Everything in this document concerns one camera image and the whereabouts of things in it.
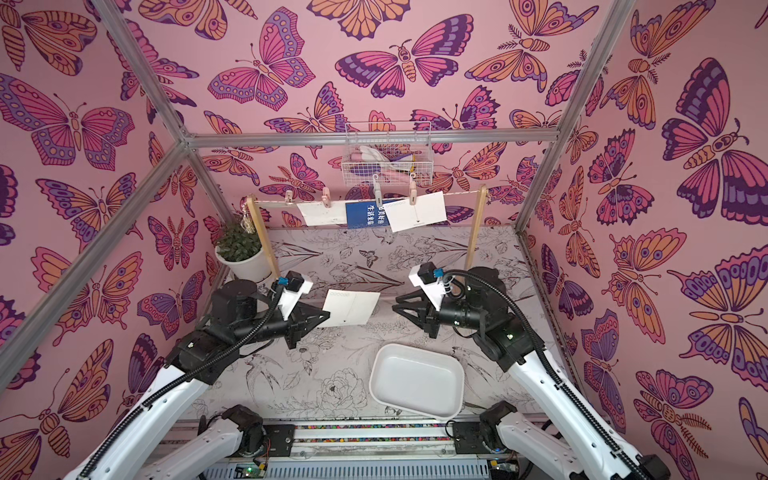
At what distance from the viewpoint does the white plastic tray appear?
80 centimetres

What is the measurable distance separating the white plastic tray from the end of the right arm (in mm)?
256

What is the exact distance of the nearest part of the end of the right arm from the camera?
57 centimetres
